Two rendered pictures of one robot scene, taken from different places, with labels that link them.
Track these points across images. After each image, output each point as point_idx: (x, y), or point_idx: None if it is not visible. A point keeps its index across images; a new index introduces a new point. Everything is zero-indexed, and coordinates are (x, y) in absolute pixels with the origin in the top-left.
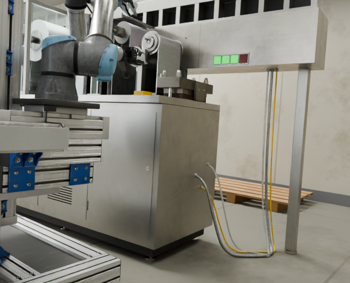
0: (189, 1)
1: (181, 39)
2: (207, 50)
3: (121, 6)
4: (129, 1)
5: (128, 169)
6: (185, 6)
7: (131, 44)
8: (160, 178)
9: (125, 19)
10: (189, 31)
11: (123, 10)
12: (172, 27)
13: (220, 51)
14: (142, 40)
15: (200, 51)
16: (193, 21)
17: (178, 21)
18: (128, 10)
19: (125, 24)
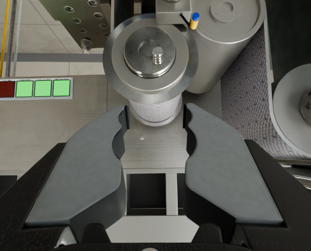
0: (139, 221)
1: (154, 136)
2: (85, 109)
3: (245, 183)
4: None
5: None
6: (155, 213)
7: (261, 65)
8: None
9: None
10: (135, 153)
11: (235, 134)
12: (182, 165)
13: (56, 104)
14: (196, 68)
15: (103, 106)
16: (145, 180)
17: (169, 178)
18: (187, 142)
19: (308, 141)
